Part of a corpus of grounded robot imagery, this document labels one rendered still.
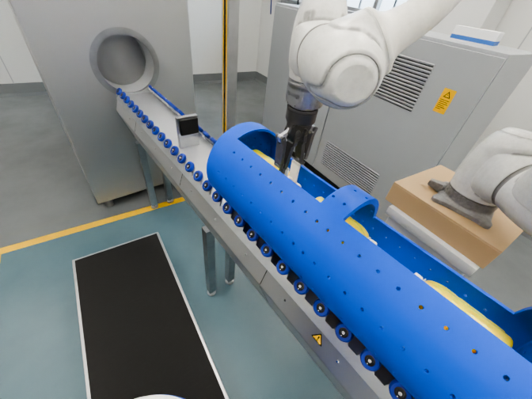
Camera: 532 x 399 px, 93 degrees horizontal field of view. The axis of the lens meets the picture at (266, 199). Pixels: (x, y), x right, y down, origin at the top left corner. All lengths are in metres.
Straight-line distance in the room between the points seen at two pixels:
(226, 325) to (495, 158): 1.49
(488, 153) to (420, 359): 0.64
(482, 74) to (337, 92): 1.63
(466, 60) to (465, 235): 1.25
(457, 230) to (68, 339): 1.90
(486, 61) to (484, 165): 1.08
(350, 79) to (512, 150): 0.66
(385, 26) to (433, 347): 0.50
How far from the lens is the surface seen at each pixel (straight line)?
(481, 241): 0.99
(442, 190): 1.09
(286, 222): 0.60
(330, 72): 0.39
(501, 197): 0.95
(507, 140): 0.99
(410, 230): 1.05
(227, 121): 1.56
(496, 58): 1.97
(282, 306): 0.82
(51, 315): 2.02
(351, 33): 0.42
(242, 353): 1.66
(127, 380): 1.54
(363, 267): 0.54
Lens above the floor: 1.58
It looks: 40 degrees down
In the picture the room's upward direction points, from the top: 8 degrees clockwise
